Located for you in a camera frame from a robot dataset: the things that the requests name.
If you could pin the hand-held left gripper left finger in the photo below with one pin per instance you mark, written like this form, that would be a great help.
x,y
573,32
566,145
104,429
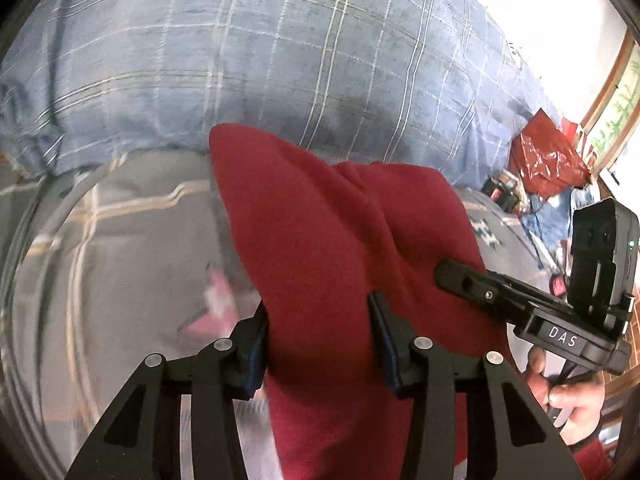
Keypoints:
x,y
257,360

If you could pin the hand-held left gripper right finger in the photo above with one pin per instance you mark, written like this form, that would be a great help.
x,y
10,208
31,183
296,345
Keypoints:
x,y
393,360

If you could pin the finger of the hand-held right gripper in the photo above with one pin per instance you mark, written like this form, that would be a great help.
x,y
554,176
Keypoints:
x,y
480,287

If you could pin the dark red cloth garment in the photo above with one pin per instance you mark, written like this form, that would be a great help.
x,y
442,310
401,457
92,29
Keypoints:
x,y
325,240

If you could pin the person's right hand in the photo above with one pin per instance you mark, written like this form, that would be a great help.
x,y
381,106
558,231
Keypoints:
x,y
575,405

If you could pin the blue denim cloth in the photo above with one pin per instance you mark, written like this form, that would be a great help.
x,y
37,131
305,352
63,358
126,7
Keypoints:
x,y
552,220

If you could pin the dark clutter pile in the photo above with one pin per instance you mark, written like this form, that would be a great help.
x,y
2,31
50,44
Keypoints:
x,y
502,191

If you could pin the red plastic bag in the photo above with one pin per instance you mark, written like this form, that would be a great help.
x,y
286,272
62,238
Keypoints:
x,y
547,160

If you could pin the grey printed blanket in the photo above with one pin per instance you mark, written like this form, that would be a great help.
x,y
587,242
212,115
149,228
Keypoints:
x,y
125,260

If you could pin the wooden framed picture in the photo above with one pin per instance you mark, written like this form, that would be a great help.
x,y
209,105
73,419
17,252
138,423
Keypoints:
x,y
617,110

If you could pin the blue plaid pillow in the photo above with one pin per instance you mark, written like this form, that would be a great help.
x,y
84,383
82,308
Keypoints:
x,y
250,70

